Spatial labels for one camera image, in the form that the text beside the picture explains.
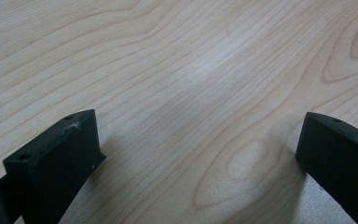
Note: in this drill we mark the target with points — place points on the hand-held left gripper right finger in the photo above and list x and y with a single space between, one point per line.
341 161

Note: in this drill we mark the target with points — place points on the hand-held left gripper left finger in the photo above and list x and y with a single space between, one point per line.
51 165

